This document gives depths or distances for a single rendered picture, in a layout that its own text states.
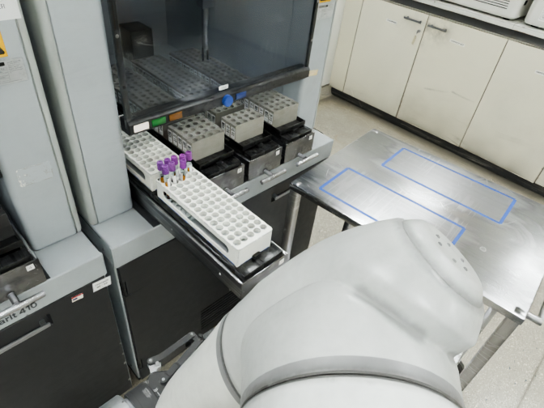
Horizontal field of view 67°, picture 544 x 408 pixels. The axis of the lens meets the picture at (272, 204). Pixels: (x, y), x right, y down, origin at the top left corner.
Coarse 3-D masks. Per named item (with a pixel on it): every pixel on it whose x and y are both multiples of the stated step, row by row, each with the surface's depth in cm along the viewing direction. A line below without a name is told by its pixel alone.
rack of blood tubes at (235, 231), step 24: (192, 168) 100; (168, 192) 93; (192, 192) 93; (216, 192) 95; (192, 216) 94; (216, 216) 89; (240, 216) 89; (216, 240) 90; (240, 240) 83; (264, 240) 86; (240, 264) 84
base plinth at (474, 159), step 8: (344, 96) 340; (352, 96) 334; (360, 104) 332; (368, 104) 327; (368, 112) 329; (376, 112) 324; (384, 112) 319; (392, 120) 317; (400, 120) 312; (408, 128) 310; (416, 128) 305; (424, 136) 303; (432, 136) 298; (440, 144) 297; (448, 144) 292; (456, 152) 291; (464, 152) 286; (472, 160) 284; (480, 160) 281; (488, 168) 279; (496, 168) 275; (504, 176) 273; (512, 176) 270; (520, 176) 266; (520, 184) 268; (528, 184) 265; (536, 184) 261; (536, 192) 263
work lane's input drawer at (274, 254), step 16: (128, 176) 105; (144, 192) 101; (144, 208) 103; (160, 208) 97; (176, 224) 93; (192, 240) 90; (208, 256) 87; (256, 256) 85; (272, 256) 87; (224, 272) 85; (240, 272) 83; (256, 272) 85; (272, 272) 89; (240, 288) 83
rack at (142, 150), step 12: (144, 132) 111; (132, 144) 107; (144, 144) 106; (156, 144) 108; (132, 156) 102; (144, 156) 103; (156, 156) 103; (168, 156) 103; (132, 168) 104; (144, 168) 98; (156, 168) 100; (144, 180) 100
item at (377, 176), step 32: (352, 160) 118; (384, 160) 120; (416, 160) 122; (320, 192) 105; (352, 192) 107; (384, 192) 108; (416, 192) 110; (448, 192) 111; (480, 192) 113; (512, 192) 114; (288, 224) 116; (352, 224) 99; (448, 224) 100; (480, 224) 102; (512, 224) 103; (288, 256) 125; (480, 256) 93; (512, 256) 94; (512, 288) 86; (512, 320) 82; (480, 352) 91
